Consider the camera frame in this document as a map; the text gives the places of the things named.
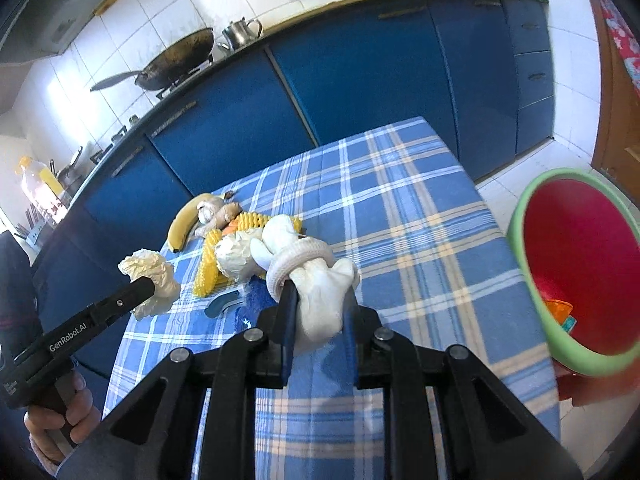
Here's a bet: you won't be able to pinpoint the white tissue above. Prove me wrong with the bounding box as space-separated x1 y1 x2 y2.
117 249 181 321

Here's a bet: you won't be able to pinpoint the orange plastic bag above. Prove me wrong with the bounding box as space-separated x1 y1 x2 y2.
544 299 577 334

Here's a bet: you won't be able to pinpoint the blue kitchen cabinets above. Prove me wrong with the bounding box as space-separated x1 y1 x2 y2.
29 0 557 380

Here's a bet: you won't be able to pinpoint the person's left hand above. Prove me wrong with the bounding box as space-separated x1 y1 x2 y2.
24 372 101 474

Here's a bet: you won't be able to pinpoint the blue crumpled wrapper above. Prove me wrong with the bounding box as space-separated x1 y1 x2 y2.
204 290 242 318

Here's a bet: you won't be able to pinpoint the ginger root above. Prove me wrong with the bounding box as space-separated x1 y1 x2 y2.
194 202 241 238

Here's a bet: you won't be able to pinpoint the yellow banana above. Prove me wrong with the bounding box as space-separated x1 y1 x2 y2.
166 193 217 252

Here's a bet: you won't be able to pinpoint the garlic bulb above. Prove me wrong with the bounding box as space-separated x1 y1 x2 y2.
198 196 224 226

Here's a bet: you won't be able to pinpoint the cooking oil bottle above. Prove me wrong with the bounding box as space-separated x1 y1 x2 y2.
16 156 67 224

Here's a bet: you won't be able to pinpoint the red plastic stool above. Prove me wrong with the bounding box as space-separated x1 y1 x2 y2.
553 360 640 406

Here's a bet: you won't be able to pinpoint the steel pot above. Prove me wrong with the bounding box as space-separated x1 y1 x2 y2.
56 146 85 196

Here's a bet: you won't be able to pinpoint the red bin with green rim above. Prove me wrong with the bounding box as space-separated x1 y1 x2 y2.
506 168 639 377

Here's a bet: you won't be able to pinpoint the gas stove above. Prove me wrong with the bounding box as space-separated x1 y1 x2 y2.
155 54 214 101

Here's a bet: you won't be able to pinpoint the wooden door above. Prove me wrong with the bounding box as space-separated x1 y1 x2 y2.
589 0 640 203

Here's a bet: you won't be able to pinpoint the black wok pan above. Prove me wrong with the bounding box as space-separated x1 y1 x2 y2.
91 27 215 91

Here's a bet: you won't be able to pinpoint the steel kettle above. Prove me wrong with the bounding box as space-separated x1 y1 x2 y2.
216 18 264 54

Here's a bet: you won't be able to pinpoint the red floral cloth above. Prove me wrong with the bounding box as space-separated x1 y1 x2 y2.
599 0 640 96

